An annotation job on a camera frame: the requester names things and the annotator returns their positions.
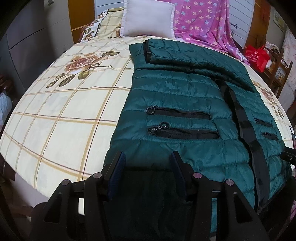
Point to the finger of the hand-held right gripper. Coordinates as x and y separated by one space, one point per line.
289 153

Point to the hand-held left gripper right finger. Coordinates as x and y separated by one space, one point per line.
179 173

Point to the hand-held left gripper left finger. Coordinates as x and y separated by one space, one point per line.
116 176

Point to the dark green quilted jacket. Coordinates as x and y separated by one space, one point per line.
185 97

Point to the wooden chair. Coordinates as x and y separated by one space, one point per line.
281 76

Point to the bed with cream checked sheet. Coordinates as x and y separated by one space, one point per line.
57 111

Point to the red plastic bag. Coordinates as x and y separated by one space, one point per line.
257 58

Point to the white plastic bag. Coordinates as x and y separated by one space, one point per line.
5 109

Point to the pink flowered blanket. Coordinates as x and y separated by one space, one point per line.
203 23

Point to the cream floral pillow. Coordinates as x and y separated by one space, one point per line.
108 23

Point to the white square pillow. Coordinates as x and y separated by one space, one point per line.
148 18

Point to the orange wooden board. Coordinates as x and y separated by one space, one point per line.
81 18

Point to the grey wardrobe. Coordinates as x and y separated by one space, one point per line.
30 34

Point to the yellow wall sign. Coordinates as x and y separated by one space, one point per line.
279 20

